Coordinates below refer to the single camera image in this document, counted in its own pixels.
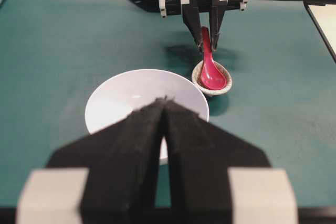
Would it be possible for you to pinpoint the white plastic bowl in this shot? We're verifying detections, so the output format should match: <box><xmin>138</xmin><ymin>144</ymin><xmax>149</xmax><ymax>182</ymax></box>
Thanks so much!
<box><xmin>78</xmin><ymin>69</ymin><xmax>209</xmax><ymax>171</ymax></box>

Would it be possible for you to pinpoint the small speckled ceramic dish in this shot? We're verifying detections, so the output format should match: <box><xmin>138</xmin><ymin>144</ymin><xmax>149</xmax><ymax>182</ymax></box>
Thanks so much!
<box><xmin>192</xmin><ymin>61</ymin><xmax>233</xmax><ymax>97</ymax></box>

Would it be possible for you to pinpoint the pink red soup spoon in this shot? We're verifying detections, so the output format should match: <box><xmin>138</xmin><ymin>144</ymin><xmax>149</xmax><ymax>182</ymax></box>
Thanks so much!
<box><xmin>201</xmin><ymin>26</ymin><xmax>226</xmax><ymax>90</ymax></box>

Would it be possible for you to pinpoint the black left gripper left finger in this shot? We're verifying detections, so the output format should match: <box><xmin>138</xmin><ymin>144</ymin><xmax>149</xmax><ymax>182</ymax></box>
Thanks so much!
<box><xmin>16</xmin><ymin>99</ymin><xmax>166</xmax><ymax>223</ymax></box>

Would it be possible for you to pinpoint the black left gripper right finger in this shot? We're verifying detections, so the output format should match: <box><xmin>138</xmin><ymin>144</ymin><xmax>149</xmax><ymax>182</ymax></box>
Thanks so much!
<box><xmin>163</xmin><ymin>101</ymin><xmax>298</xmax><ymax>223</ymax></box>

